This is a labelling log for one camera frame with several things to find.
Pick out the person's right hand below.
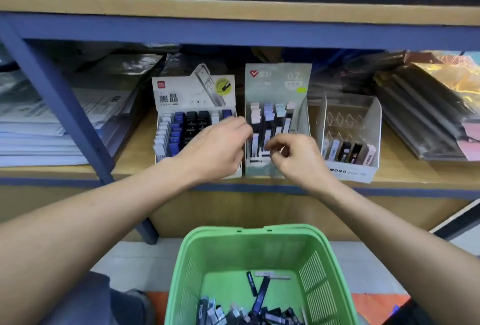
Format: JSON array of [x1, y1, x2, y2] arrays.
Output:
[[264, 132, 336, 193]]

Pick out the person's left hand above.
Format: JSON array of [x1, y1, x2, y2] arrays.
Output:
[[172, 116, 255, 186]]

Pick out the clear plastic display box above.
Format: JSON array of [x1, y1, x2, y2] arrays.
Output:
[[307, 93, 384, 184]]

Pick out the white display box red label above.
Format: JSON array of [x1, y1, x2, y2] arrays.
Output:
[[151, 63, 243, 180]]

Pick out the pale green display box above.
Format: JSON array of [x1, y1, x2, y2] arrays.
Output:
[[243, 63, 313, 180]]

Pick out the green plastic basket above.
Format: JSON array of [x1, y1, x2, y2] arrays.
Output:
[[164, 224, 360, 325]]

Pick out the pile of lead cases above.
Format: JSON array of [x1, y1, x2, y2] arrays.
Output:
[[196, 270, 307, 325]]

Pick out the person's right forearm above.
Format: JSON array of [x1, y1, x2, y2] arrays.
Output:
[[315, 177, 480, 325]]

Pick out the person's left forearm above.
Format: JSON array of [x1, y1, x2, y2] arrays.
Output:
[[0, 165, 196, 325]]

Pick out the dark plastic-wrapped packs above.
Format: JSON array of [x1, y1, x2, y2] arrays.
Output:
[[311, 51, 480, 162]]

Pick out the stack of wrapped paper packs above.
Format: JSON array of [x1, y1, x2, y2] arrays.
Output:
[[0, 52, 164, 168]]

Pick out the colourful printed mat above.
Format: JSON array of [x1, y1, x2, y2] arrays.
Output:
[[146, 291, 411, 325]]

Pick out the grey sneaker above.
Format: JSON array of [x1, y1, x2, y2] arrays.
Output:
[[123, 288, 157, 325]]

